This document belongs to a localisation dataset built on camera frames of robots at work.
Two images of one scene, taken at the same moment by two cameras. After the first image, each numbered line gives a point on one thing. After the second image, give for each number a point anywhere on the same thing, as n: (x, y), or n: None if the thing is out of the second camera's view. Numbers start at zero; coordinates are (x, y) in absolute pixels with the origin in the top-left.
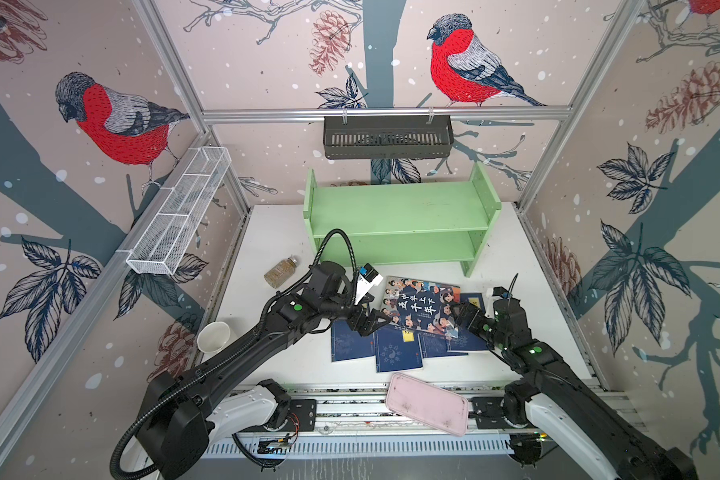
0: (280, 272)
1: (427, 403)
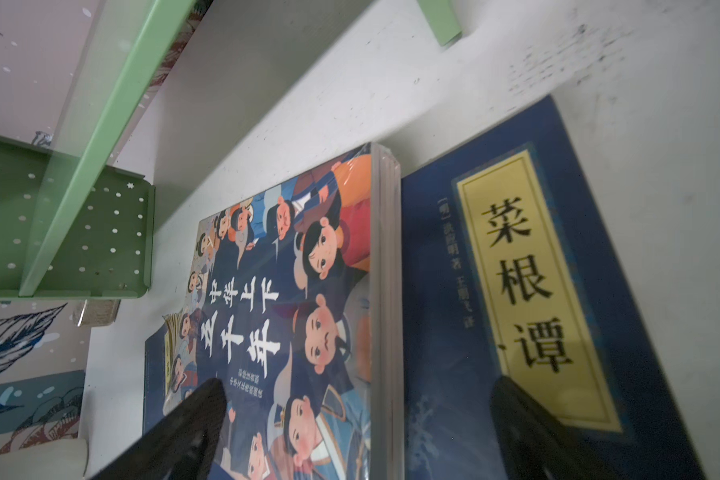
0: (95, 312)
1: None
